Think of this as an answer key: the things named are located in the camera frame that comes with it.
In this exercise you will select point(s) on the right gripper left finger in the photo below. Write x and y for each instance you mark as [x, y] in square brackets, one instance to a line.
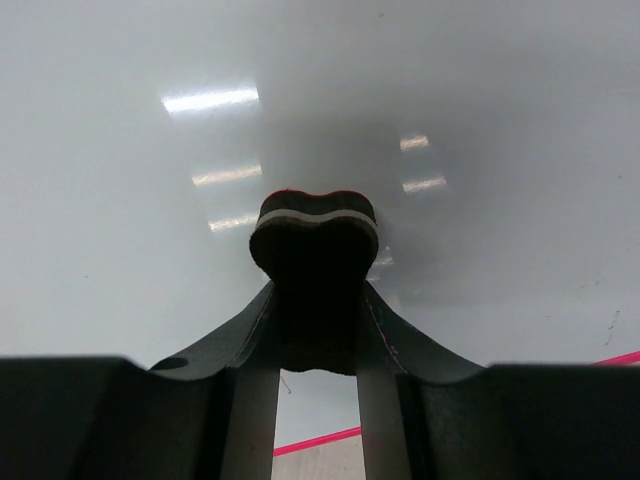
[239, 360]

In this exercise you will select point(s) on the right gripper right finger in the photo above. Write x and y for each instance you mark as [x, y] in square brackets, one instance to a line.
[394, 361]

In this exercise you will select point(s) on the black felt eraser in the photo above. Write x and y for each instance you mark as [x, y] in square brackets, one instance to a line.
[317, 251]

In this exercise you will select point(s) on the pink framed whiteboard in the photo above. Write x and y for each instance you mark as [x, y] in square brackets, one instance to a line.
[498, 139]

